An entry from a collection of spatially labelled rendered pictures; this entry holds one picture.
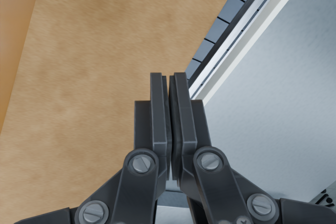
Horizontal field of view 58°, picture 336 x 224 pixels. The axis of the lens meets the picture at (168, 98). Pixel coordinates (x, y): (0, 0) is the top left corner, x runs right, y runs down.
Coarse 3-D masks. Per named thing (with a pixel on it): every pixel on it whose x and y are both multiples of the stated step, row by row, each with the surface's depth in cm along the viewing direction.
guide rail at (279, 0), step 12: (276, 0) 43; (264, 12) 45; (276, 12) 44; (252, 24) 46; (264, 24) 45; (252, 36) 46; (240, 48) 47; (228, 60) 49; (216, 72) 50; (228, 72) 49; (216, 84) 50; (204, 96) 51
